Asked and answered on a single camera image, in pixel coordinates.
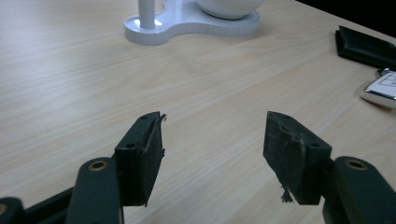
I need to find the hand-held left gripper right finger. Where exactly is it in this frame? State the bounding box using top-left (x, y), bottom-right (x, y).
top-left (262, 110), bottom-right (332, 206)

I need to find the black case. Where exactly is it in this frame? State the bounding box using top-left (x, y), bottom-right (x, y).
top-left (334, 25), bottom-right (396, 71)

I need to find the silver white key fob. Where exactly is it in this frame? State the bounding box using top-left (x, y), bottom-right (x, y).
top-left (360, 67), bottom-right (396, 109)

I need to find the white egg-shaped bowl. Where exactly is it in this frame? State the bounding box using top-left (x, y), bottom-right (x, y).
top-left (194, 0), bottom-right (266, 21)

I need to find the white stand with pole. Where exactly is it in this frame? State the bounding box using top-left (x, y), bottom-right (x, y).
top-left (123, 0), bottom-right (261, 47)

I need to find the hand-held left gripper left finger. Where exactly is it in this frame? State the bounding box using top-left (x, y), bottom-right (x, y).
top-left (114, 111), bottom-right (168, 208)

